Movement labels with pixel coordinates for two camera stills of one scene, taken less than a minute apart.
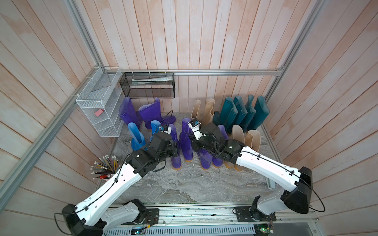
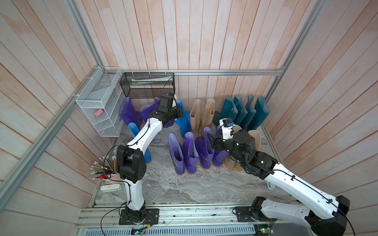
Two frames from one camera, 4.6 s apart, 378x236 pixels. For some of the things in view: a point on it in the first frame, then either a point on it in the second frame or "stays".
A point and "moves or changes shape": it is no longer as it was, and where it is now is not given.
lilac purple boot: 205,158 stays
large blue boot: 155,125 moves or changes shape
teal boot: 261,111 stays
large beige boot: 252,140 stays
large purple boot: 218,162 stays
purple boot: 152,112 stays
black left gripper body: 171,151 → 175,112
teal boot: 251,109 stays
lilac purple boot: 175,162 moves or changes shape
